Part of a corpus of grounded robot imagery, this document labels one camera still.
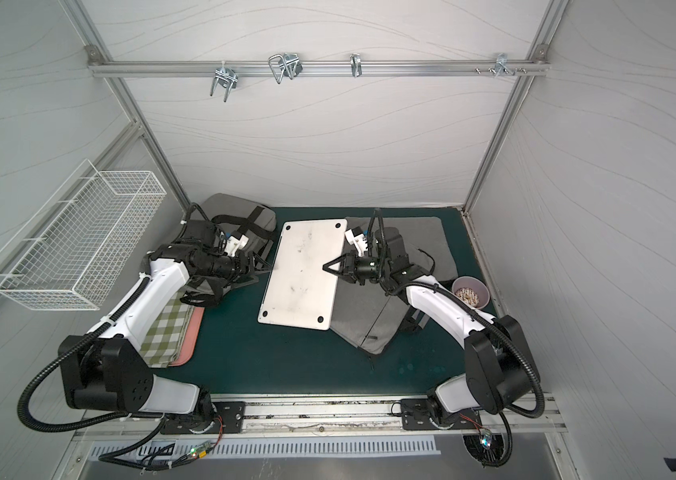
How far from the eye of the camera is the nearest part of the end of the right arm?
2.09ft

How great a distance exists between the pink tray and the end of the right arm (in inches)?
19.7

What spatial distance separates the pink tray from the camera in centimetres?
84
